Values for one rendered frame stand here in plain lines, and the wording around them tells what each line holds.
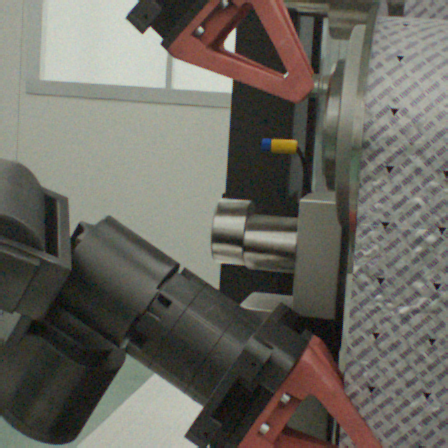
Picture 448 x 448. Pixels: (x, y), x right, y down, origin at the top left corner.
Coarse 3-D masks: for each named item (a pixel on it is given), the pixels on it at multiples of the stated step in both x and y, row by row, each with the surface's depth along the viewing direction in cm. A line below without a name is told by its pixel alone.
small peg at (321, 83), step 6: (312, 78) 69; (318, 78) 69; (324, 78) 69; (318, 84) 69; (324, 84) 69; (312, 90) 69; (318, 90) 69; (324, 90) 69; (306, 96) 69; (312, 96) 69; (318, 96) 69; (324, 96) 69
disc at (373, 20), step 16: (384, 0) 68; (368, 16) 64; (368, 32) 63; (368, 48) 63; (368, 64) 62; (368, 80) 63; (352, 144) 62; (352, 160) 62; (352, 176) 63; (352, 192) 63; (352, 208) 64; (352, 224) 64; (352, 240) 66
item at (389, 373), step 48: (384, 240) 63; (432, 240) 63; (384, 288) 64; (432, 288) 63; (384, 336) 64; (432, 336) 63; (384, 384) 64; (432, 384) 64; (384, 432) 65; (432, 432) 64
